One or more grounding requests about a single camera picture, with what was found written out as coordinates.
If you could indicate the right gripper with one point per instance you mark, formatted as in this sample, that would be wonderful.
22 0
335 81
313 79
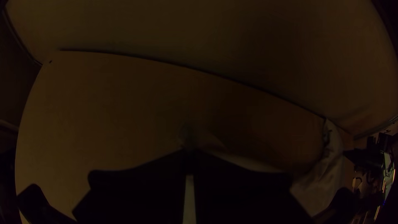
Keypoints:
363 158

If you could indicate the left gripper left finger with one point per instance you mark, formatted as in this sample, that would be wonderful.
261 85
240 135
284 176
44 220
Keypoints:
140 193

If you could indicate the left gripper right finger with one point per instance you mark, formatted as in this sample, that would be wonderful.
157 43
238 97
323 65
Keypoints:
242 196

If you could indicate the white t-shirt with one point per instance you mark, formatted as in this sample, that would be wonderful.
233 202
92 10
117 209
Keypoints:
323 180

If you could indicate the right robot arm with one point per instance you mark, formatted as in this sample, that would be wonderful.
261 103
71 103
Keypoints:
387 168

